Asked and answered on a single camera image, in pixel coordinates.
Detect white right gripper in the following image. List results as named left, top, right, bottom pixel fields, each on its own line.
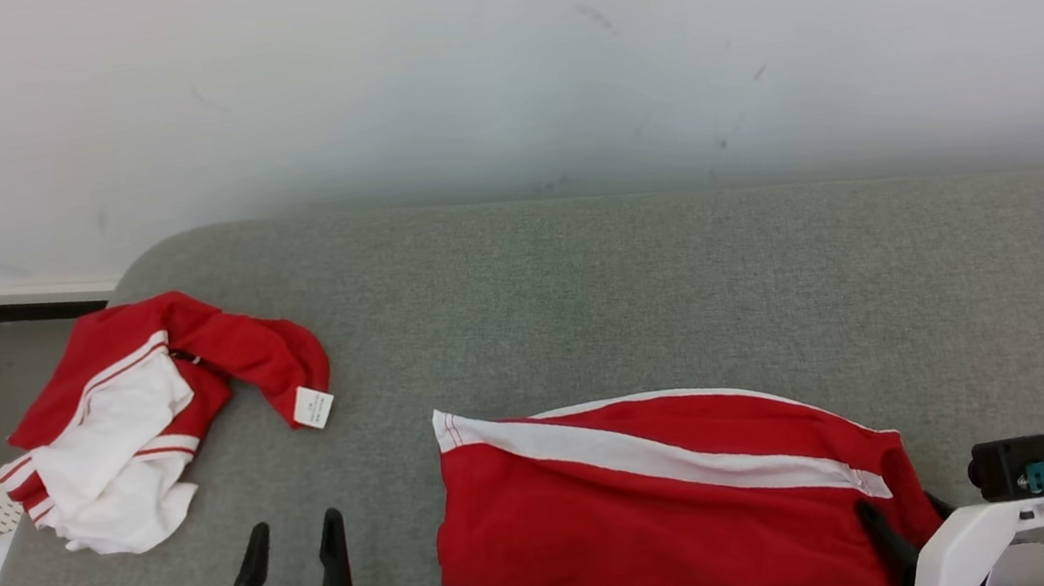
left=855, top=471, right=1044, bottom=586

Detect red and white basketball jersey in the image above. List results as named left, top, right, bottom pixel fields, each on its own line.
left=0, top=271, right=353, bottom=572

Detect red shorts with white stripe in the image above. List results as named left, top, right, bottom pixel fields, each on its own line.
left=418, top=345, right=956, bottom=586

